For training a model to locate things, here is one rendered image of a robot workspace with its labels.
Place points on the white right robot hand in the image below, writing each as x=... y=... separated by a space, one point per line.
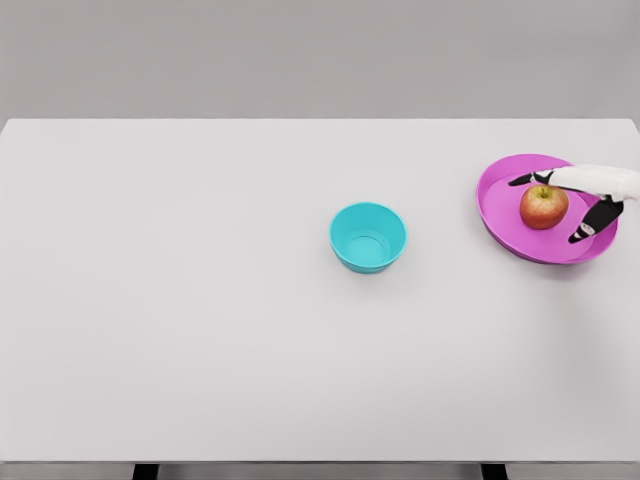
x=595 y=181

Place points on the red apple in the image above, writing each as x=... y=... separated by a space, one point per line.
x=544 y=207

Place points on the pink plate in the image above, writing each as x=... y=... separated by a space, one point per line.
x=505 y=220

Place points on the blue bowl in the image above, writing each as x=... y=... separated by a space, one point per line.
x=367 y=239

